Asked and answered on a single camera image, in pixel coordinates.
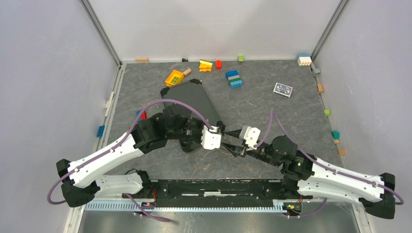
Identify metal disc keyring with rings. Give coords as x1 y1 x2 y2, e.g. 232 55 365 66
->
219 135 234 156

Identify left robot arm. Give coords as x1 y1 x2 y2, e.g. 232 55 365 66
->
56 113 209 207

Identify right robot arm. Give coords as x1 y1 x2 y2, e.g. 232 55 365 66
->
223 128 395 219

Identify dark grey hard case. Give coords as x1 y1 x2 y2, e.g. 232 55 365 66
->
160 79 225 130

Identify red blue brick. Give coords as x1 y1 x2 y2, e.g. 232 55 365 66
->
136 110 147 121

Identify yellow toy window block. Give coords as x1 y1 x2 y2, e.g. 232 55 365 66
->
165 70 185 86

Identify blue green stacked bricks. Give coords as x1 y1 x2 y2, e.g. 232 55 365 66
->
225 70 243 89

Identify wooden peg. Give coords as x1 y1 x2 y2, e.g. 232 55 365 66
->
183 68 191 76

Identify blue playing card box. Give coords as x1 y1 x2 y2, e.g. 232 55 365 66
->
273 83 293 98

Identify yellow orange wedge blocks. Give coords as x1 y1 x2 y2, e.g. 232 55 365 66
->
199 59 213 72

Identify red small block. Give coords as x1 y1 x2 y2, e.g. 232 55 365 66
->
216 60 222 70

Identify teal block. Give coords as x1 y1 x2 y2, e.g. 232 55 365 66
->
331 130 340 140

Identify lime green block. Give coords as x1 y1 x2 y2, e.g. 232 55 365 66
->
324 109 330 117

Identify tan wooden block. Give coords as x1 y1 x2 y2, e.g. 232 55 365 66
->
135 57 149 63

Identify orange wooden block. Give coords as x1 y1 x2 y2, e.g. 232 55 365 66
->
317 83 324 94

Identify grey brick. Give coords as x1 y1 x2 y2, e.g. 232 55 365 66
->
310 67 321 77

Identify white blue brick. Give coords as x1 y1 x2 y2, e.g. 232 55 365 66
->
297 54 312 66

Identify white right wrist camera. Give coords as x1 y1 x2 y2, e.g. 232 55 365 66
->
239 126 261 150

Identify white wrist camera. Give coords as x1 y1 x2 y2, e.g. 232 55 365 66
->
239 126 261 150
201 125 222 150

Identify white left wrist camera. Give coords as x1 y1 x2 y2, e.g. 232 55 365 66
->
201 125 222 150

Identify tan block at right wall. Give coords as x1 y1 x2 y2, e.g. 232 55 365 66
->
338 148 346 157

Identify blue block at left wall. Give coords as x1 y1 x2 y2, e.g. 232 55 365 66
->
96 125 105 138

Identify white cable duct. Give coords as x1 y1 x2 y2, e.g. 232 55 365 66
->
85 200 287 213

